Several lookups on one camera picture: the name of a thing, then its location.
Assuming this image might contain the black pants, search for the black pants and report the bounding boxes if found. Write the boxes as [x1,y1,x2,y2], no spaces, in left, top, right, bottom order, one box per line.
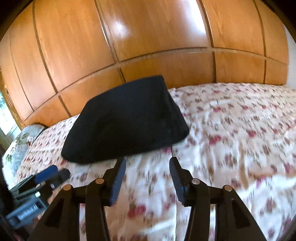
[61,75,190,164]

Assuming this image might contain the light blue floral pillow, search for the light blue floral pillow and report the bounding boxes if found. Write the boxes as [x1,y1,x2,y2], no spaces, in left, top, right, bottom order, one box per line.
[2,124,46,189]

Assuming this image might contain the window with curtain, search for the window with curtain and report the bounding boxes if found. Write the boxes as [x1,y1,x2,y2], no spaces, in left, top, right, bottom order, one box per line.
[0,93,19,139]

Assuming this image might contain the floral white bedspread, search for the floral white bedspread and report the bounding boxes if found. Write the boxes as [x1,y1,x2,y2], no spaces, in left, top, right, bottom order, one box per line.
[14,82,296,241]

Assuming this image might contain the wooden wardrobe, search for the wooden wardrobe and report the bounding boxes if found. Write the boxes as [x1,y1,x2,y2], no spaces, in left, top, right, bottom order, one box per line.
[1,1,288,128]

